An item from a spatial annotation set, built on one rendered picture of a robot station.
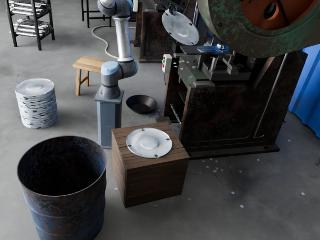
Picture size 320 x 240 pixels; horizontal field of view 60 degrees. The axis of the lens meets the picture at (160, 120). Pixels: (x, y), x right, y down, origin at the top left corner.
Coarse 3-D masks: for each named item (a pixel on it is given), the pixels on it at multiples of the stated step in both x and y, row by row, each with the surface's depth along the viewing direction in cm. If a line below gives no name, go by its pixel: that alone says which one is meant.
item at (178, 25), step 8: (168, 16) 177; (176, 16) 172; (184, 16) 168; (168, 24) 185; (176, 24) 180; (184, 24) 174; (192, 24) 169; (168, 32) 193; (176, 32) 188; (184, 32) 183; (192, 32) 176; (184, 40) 190; (192, 40) 184
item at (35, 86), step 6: (36, 78) 232; (42, 78) 233; (18, 84) 221; (24, 84) 222; (30, 84) 222; (36, 84) 223; (42, 84) 225; (48, 84) 226; (18, 90) 214; (24, 90) 215; (30, 90) 216; (36, 90) 217; (42, 90) 218; (48, 90) 219
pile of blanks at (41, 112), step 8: (16, 96) 220; (24, 96) 210; (32, 96) 211; (40, 96) 214; (48, 96) 218; (24, 104) 214; (32, 104) 214; (40, 104) 216; (48, 104) 221; (56, 104) 235; (24, 112) 220; (32, 112) 218; (40, 112) 220; (48, 112) 226; (56, 112) 237; (24, 120) 226; (32, 120) 223; (40, 120) 224; (48, 120) 230; (56, 120) 239; (32, 128) 227; (40, 128) 228
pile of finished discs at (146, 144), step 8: (144, 128) 186; (152, 128) 186; (128, 136) 177; (136, 136) 178; (144, 136) 178; (152, 136) 179; (160, 136) 181; (168, 136) 182; (128, 144) 171; (136, 144) 172; (144, 144) 172; (152, 144) 173; (160, 144) 174; (168, 144) 175; (136, 152) 166; (144, 152) 167; (152, 152) 168; (160, 152) 168
